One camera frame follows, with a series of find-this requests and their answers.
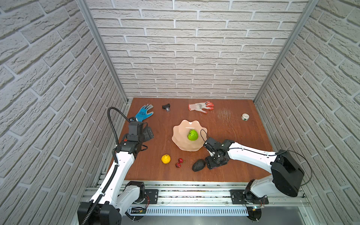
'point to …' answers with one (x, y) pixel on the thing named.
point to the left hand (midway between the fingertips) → (145, 129)
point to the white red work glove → (200, 106)
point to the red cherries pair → (178, 165)
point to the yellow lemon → (166, 158)
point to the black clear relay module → (166, 107)
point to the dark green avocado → (198, 165)
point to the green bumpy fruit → (192, 135)
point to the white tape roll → (245, 116)
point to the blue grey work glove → (143, 113)
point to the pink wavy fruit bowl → (180, 132)
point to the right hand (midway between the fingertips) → (214, 164)
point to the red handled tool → (125, 140)
